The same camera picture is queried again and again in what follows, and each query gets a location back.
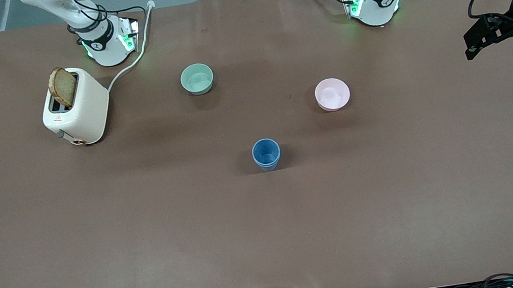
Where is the brown bread slice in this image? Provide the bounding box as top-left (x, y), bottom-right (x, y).
top-left (46, 65), bottom-right (82, 112)

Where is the cream toaster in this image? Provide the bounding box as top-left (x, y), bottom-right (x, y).
top-left (36, 62), bottom-right (116, 152)

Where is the green-lit base connector box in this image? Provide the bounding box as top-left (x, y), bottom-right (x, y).
top-left (117, 17), bottom-right (143, 54)
top-left (341, 0), bottom-right (366, 20)

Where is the pink bowl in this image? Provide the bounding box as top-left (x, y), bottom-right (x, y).
top-left (312, 76), bottom-right (353, 114)

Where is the green bowl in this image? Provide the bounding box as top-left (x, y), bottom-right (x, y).
top-left (178, 61), bottom-right (217, 98)

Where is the brown table cover sheet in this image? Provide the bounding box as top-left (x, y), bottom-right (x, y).
top-left (0, 0), bottom-right (513, 288)

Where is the white toaster power cable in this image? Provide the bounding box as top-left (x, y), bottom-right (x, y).
top-left (95, 0), bottom-right (167, 93)

